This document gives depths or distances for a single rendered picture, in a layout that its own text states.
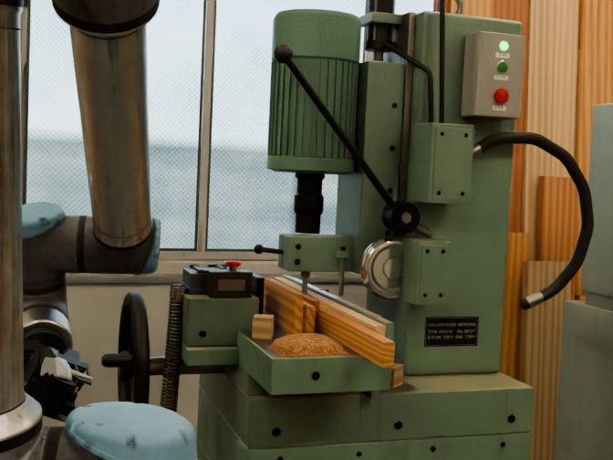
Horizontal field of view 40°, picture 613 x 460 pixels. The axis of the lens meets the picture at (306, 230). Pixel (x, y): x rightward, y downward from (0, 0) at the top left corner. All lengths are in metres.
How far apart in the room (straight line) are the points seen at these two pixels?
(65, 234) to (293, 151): 0.51
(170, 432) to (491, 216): 0.97
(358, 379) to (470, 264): 0.44
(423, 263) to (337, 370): 0.30
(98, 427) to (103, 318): 1.97
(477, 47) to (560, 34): 1.86
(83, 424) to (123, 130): 0.36
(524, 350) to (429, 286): 1.60
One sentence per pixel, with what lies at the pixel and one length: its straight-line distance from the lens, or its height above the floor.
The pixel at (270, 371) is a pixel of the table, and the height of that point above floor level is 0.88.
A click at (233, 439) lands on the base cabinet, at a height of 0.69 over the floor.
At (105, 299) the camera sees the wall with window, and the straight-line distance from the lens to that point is 2.93.
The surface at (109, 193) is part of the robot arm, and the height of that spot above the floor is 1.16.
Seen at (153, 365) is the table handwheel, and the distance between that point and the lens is 1.67.
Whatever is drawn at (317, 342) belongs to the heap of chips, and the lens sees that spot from 1.41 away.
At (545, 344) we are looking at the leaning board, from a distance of 3.22.
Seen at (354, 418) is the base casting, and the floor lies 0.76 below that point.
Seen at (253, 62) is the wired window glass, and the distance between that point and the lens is 3.10.
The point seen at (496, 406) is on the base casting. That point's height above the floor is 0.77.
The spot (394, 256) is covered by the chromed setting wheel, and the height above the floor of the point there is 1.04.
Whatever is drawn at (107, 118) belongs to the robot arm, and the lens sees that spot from 1.06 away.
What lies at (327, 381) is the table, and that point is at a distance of 1.41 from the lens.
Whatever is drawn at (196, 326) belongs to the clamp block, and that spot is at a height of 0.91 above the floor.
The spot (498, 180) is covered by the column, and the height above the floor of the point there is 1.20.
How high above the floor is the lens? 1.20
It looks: 4 degrees down
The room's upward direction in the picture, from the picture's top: 3 degrees clockwise
